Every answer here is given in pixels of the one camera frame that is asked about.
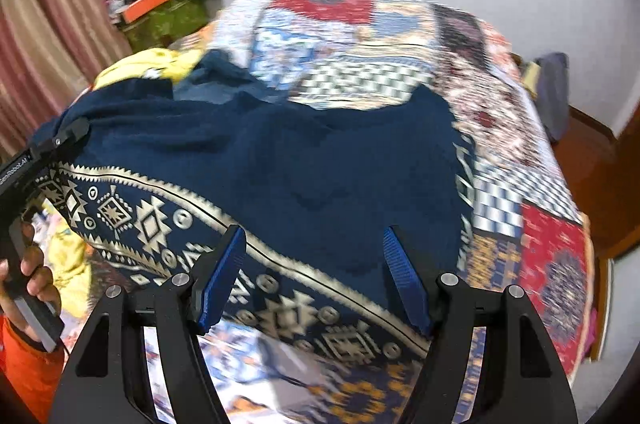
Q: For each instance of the navy patterned garment beige lining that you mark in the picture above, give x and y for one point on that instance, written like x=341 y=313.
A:
x=158 y=181

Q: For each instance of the orange sleeve left forearm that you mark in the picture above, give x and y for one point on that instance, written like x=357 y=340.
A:
x=32 y=372

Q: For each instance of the person left hand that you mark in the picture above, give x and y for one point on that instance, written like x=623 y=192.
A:
x=35 y=273

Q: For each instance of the yellow cartoon fleece garment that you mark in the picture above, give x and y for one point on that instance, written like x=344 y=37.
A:
x=66 y=252

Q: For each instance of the striped pink curtain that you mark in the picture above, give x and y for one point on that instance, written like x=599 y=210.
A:
x=51 y=50

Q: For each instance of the patchwork patterned bedspread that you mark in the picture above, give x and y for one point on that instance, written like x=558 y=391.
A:
x=367 y=54

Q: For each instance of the blue denim garment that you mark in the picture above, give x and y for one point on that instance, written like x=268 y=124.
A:
x=216 y=79

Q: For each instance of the dark wooden door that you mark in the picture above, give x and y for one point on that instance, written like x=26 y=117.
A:
x=602 y=172

